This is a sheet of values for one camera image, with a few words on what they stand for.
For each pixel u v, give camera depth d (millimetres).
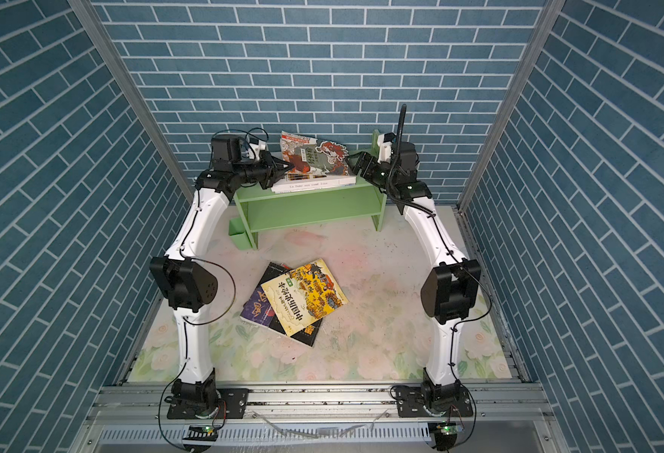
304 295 908
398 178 666
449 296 527
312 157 883
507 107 893
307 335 844
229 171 667
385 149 766
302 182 866
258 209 1001
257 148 787
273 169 766
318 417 725
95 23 719
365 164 746
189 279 550
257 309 879
